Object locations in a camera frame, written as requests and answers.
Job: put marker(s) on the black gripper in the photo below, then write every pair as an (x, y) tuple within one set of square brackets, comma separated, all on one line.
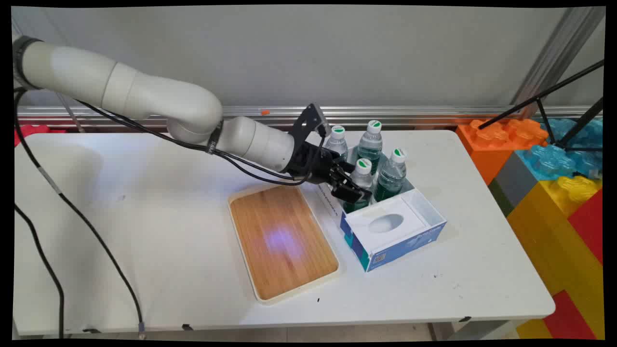
[(311, 161)]

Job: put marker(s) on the green label water bottle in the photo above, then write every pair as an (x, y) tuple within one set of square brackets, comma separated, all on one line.
[(361, 179), (337, 143), (371, 144), (391, 176)]

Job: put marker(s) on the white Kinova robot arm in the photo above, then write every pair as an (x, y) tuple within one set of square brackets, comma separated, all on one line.
[(159, 99)]

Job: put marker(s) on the white and blue cardboard box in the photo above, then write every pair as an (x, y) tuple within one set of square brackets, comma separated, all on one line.
[(390, 226)]

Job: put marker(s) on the wooden tray with cream rim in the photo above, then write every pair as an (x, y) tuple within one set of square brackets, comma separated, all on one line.
[(282, 243)]

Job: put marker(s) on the dark green building block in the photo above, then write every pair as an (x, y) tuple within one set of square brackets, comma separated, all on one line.
[(500, 198)]

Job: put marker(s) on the orange giant building block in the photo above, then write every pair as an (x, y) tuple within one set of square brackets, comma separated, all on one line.
[(496, 140)]

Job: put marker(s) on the grey giant building block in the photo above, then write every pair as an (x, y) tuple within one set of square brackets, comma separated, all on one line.
[(516, 178)]

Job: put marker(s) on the yellow giant building block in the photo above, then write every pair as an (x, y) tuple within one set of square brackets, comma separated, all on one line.
[(544, 226)]

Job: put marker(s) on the black tripod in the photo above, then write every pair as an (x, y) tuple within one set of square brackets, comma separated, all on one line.
[(542, 96)]

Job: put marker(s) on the translucent blue building block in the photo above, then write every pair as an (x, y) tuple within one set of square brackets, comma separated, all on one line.
[(559, 154)]

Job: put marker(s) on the red giant building block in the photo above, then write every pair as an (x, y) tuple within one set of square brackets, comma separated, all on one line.
[(569, 318), (590, 226)]

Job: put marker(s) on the red plastic object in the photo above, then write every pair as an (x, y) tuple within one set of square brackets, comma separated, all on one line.
[(31, 131)]

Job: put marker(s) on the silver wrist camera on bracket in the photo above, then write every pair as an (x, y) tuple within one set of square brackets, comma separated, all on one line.
[(315, 123)]

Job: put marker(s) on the aluminium wall rail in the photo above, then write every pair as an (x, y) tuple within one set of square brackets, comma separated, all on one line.
[(409, 115)]

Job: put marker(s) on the aluminium frame post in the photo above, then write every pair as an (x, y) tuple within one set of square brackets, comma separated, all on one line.
[(554, 58)]

